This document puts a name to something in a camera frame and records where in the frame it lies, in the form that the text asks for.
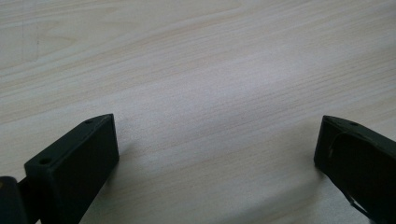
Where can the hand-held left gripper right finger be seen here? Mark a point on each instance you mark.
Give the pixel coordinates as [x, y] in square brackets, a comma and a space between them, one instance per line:
[361, 161]

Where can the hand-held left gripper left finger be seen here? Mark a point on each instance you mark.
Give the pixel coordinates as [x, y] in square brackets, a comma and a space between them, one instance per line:
[74, 161]

